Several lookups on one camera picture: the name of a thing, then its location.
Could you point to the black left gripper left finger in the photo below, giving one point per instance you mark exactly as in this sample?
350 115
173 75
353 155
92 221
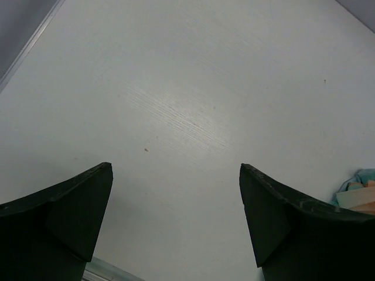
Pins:
52 234

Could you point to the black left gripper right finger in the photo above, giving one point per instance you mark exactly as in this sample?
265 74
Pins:
297 237

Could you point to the orange and teal jacket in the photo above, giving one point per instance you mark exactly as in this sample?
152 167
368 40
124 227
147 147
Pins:
357 193

